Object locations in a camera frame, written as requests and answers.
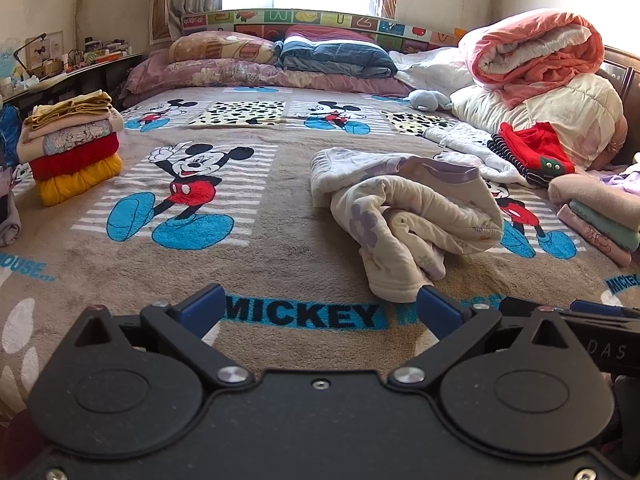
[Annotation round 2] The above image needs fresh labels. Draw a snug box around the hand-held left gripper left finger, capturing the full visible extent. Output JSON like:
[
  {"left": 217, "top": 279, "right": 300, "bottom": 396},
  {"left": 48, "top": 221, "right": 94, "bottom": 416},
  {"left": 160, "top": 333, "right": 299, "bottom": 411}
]
[{"left": 74, "top": 282, "right": 256, "bottom": 391}]

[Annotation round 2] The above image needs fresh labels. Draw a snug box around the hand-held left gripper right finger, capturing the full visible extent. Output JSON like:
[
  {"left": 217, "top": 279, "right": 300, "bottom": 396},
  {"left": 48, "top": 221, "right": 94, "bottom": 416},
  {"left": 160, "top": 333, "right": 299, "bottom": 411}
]
[{"left": 387, "top": 284, "right": 568, "bottom": 391}]

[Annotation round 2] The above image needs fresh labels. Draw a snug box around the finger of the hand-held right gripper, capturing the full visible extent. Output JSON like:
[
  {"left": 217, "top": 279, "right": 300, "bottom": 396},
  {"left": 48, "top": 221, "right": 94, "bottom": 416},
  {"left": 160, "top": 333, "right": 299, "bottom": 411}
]
[{"left": 500, "top": 296, "right": 628, "bottom": 320}]

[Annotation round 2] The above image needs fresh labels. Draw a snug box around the cream floral pajama garment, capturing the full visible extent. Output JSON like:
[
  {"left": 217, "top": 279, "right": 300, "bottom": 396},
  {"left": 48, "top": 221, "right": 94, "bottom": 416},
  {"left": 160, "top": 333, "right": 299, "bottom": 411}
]
[{"left": 309, "top": 147, "right": 505, "bottom": 303}]

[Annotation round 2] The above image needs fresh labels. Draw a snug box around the pink printed folded garment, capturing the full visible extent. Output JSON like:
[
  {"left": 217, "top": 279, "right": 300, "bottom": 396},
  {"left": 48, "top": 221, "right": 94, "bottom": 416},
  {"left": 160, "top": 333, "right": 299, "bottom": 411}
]
[{"left": 556, "top": 204, "right": 633, "bottom": 268}]

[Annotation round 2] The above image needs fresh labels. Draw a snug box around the mint green folded garment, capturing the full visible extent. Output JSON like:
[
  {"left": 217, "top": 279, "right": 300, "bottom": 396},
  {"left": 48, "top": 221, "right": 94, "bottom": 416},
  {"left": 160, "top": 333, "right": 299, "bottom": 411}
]
[{"left": 569, "top": 199, "right": 640, "bottom": 253}]

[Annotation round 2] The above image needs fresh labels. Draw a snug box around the printed cartoon blanket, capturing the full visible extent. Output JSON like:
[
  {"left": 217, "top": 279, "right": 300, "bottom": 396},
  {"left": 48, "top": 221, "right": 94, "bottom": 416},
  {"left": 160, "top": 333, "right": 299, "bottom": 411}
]
[{"left": 0, "top": 82, "right": 640, "bottom": 411}]

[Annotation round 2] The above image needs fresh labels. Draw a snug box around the lavender cloth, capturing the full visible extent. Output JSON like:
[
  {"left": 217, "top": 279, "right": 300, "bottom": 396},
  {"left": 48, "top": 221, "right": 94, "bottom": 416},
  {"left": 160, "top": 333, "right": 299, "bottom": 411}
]
[{"left": 600, "top": 170, "right": 640, "bottom": 196}]

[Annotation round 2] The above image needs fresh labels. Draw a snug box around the red and striped garment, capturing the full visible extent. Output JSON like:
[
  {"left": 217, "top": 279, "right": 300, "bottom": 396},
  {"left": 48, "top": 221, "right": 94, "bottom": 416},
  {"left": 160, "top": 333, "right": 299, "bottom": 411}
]
[{"left": 487, "top": 122, "right": 576, "bottom": 188}]

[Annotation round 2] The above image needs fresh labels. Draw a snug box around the white quilted garment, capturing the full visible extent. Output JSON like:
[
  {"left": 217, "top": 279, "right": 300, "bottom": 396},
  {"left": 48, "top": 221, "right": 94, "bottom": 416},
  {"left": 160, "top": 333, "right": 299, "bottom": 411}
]
[{"left": 424, "top": 122, "right": 531, "bottom": 188}]

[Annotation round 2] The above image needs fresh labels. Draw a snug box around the red folded sweater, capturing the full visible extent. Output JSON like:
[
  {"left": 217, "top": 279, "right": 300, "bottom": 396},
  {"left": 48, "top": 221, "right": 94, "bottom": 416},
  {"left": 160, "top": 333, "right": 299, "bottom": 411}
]
[{"left": 30, "top": 134, "right": 121, "bottom": 181}]

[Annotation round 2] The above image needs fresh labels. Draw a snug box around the cream quilt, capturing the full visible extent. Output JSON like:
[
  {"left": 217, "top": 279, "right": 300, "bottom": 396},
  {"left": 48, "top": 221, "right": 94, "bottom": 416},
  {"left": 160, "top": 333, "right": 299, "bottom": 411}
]
[{"left": 450, "top": 74, "right": 628, "bottom": 171}]

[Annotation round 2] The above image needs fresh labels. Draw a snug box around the grey plush toy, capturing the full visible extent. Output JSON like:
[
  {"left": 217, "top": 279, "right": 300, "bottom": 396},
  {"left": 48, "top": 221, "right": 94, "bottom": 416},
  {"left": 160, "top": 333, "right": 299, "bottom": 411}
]
[{"left": 409, "top": 89, "right": 453, "bottom": 112}]

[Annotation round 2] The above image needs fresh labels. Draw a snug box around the grey printed folded garment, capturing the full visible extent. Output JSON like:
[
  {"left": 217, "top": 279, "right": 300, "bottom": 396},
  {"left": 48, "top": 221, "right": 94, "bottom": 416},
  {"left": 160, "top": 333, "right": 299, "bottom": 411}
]
[{"left": 44, "top": 122, "right": 113, "bottom": 155}]

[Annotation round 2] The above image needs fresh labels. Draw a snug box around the grey pink cloth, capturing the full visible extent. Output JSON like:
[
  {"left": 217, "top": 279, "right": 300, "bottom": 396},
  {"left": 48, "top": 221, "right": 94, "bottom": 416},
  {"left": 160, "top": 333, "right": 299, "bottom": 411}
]
[{"left": 0, "top": 160, "right": 23, "bottom": 247}]

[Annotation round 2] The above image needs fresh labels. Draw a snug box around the mauve floral pillow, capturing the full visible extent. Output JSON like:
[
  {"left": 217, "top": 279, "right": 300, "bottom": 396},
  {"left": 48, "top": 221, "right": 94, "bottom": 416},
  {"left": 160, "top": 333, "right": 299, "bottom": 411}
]
[{"left": 122, "top": 50, "right": 416, "bottom": 107}]

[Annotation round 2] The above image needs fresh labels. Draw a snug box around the beige folded sweatshirt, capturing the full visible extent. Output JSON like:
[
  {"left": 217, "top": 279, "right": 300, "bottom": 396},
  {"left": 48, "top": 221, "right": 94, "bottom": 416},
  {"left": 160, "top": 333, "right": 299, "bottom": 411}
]
[{"left": 17, "top": 110, "right": 123, "bottom": 162}]

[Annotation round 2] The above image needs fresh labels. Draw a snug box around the white pillow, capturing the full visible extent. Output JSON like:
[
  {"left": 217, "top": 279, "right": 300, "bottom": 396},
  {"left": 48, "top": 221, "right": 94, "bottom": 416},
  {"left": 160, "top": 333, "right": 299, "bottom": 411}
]
[{"left": 390, "top": 47, "right": 471, "bottom": 96}]

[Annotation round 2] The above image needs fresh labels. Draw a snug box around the pink rolled quilt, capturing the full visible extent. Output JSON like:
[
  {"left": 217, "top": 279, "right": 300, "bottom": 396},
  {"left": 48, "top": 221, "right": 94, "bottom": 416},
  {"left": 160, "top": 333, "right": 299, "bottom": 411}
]
[{"left": 459, "top": 8, "right": 606, "bottom": 109}]

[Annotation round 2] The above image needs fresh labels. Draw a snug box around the orange floral pillow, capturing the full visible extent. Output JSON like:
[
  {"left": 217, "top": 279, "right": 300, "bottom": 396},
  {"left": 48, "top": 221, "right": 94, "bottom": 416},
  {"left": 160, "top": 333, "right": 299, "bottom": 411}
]
[{"left": 168, "top": 31, "right": 278, "bottom": 66}]

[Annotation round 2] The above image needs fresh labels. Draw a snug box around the dark desk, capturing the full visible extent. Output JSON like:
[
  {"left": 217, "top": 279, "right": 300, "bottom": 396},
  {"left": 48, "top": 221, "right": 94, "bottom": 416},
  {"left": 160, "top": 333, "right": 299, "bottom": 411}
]
[{"left": 0, "top": 52, "right": 146, "bottom": 111}]

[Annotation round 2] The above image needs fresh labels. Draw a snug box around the blue bag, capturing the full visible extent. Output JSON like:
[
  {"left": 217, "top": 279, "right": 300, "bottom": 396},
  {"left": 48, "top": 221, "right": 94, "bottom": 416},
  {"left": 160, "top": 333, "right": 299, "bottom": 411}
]
[{"left": 0, "top": 105, "right": 22, "bottom": 161}]

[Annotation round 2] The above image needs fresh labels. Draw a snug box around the blue folded quilt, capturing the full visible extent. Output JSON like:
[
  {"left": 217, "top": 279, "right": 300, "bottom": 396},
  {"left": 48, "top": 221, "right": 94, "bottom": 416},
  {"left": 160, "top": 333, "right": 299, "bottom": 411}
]
[{"left": 274, "top": 37, "right": 398, "bottom": 80}]

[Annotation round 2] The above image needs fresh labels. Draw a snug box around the colourful letter headboard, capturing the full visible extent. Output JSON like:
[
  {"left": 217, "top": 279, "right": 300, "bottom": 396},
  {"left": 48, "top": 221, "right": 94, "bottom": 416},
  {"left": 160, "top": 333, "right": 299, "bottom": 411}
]
[{"left": 181, "top": 8, "right": 468, "bottom": 53}]

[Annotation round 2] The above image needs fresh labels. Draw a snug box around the cardboard picture box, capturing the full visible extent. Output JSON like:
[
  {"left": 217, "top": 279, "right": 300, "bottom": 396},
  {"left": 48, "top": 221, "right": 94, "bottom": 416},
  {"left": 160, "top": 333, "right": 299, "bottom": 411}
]
[{"left": 25, "top": 32, "right": 65, "bottom": 76}]

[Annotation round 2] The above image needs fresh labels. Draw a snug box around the blue and white packet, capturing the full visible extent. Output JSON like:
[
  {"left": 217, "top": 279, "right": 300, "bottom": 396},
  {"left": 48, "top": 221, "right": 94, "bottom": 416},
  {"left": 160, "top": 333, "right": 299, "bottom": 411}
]
[{"left": 0, "top": 50, "right": 23, "bottom": 82}]

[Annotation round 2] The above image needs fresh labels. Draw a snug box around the black desk lamp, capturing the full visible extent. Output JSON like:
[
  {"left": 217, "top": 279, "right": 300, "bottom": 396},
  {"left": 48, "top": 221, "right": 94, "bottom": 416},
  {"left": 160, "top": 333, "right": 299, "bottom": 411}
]
[{"left": 14, "top": 33, "right": 48, "bottom": 68}]

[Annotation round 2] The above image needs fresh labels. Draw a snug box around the wooden bed frame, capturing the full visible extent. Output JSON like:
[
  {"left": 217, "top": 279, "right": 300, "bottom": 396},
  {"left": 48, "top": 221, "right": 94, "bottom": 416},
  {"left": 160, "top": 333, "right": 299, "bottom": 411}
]
[{"left": 602, "top": 45, "right": 640, "bottom": 166}]

